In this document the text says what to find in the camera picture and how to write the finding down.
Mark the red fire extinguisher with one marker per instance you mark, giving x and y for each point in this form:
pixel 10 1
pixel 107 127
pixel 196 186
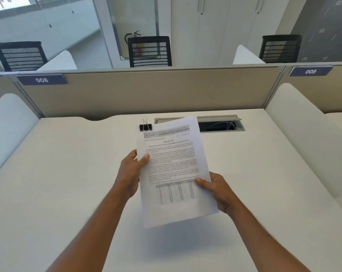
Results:
pixel 135 43

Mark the person's left hand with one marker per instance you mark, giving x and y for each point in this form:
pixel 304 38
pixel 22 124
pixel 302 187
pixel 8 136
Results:
pixel 130 172

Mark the black binder clip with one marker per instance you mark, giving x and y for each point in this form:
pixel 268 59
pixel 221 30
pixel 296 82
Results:
pixel 145 127

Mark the white storage cabinet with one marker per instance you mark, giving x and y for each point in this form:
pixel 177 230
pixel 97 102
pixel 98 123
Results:
pixel 224 29

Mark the person's left thumb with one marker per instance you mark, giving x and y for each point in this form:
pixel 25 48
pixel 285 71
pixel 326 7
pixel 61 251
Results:
pixel 144 161

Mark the person's left forearm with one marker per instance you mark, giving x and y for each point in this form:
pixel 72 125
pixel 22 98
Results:
pixel 87 232

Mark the black mesh office chair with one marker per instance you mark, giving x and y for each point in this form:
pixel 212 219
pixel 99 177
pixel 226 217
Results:
pixel 279 48
pixel 149 51
pixel 21 56

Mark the person's right hand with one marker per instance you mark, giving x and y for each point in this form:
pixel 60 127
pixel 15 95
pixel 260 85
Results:
pixel 220 192

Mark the beige desk partition panel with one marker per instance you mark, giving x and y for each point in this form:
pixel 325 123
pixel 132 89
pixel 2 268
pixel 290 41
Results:
pixel 171 92
pixel 319 87

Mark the glass partition door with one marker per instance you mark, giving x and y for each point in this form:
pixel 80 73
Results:
pixel 134 26

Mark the person's right thumb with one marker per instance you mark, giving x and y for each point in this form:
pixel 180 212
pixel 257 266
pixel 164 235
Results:
pixel 202 182

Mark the blue desk number label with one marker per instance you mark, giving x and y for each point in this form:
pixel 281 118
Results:
pixel 42 80
pixel 311 71

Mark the white side divider panel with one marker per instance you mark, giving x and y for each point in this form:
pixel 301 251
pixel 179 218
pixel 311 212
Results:
pixel 59 61
pixel 9 130
pixel 246 56
pixel 309 138

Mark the printed white paper sheets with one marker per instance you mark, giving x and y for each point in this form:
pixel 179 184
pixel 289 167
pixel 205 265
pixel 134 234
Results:
pixel 173 167

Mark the person's right forearm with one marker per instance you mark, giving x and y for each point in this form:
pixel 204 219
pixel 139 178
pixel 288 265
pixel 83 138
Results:
pixel 268 237

